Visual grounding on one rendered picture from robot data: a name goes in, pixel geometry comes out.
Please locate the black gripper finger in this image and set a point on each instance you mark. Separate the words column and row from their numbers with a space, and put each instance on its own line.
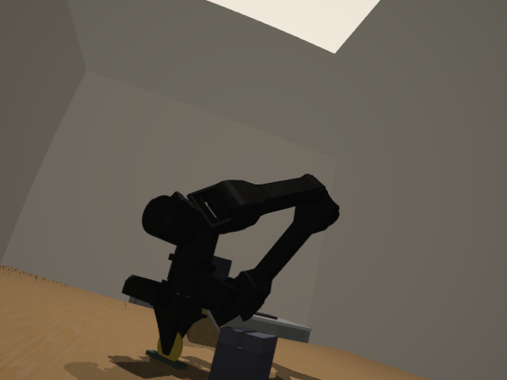
column 168, row 321
column 188, row 322

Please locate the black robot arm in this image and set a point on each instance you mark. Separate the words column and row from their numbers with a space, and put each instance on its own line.
column 238, row 204

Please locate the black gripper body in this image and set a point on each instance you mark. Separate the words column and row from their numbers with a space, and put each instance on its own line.
column 165, row 293

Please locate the gold coin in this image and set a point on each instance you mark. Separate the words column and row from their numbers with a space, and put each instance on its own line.
column 176, row 349

